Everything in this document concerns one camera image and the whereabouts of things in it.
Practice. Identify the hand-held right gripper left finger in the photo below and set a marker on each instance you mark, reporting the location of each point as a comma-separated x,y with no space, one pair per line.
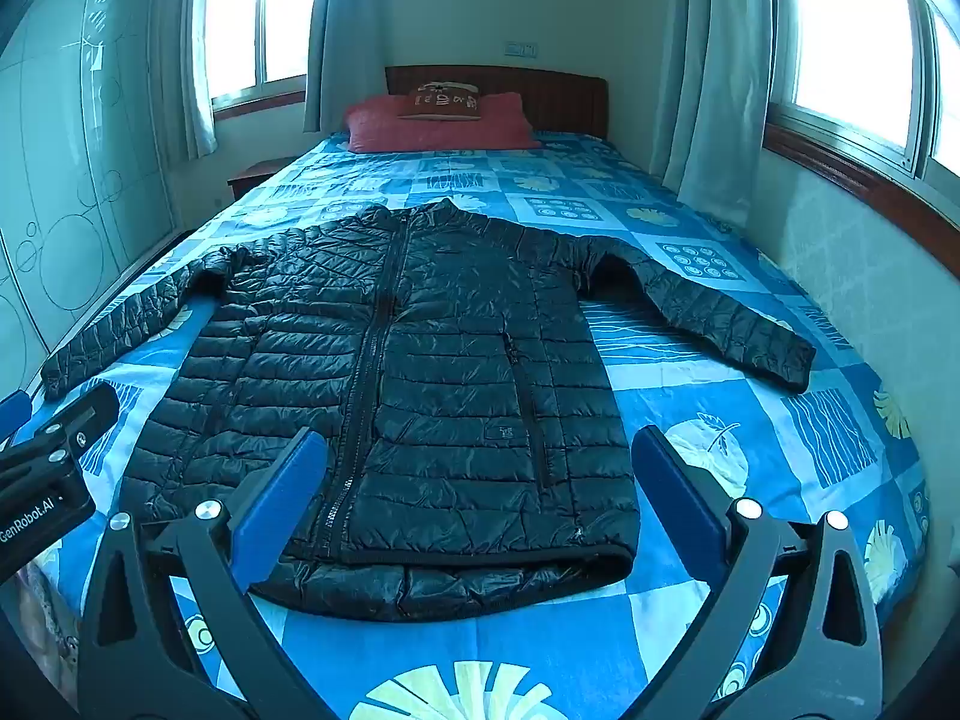
289,480

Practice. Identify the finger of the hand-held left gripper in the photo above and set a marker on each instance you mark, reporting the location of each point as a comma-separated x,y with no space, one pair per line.
13,414
86,416

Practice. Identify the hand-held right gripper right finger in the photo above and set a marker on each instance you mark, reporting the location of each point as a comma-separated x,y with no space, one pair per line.
675,487

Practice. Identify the black puffer jacket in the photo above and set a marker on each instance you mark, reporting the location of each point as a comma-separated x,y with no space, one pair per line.
450,352

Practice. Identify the blue patterned bed sheet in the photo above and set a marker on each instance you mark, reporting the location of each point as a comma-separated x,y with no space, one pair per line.
712,465

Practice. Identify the wardrobe with circle pattern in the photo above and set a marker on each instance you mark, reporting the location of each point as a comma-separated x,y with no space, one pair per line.
75,202

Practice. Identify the wooden nightstand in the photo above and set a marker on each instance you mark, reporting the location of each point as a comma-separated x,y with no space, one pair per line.
259,172

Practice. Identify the wooden window sill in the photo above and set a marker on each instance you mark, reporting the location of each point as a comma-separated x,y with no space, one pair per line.
255,101
862,187

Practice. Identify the short white curtain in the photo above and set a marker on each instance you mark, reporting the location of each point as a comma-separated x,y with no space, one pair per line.
196,75

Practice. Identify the red pillow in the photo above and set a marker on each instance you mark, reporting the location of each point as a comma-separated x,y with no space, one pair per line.
382,131

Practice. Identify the long grey curtain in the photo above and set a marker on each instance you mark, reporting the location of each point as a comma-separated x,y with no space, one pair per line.
712,90
345,37

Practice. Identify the small brown printed cushion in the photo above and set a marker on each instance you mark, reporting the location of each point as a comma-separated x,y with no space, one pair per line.
439,101

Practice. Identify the wooden headboard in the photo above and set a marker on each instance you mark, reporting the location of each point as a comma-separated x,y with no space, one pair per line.
555,97

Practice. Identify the bright window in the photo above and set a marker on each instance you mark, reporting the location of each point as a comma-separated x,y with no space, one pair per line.
847,30
285,7

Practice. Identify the wall outlet plate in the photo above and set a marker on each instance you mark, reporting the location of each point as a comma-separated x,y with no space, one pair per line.
521,50

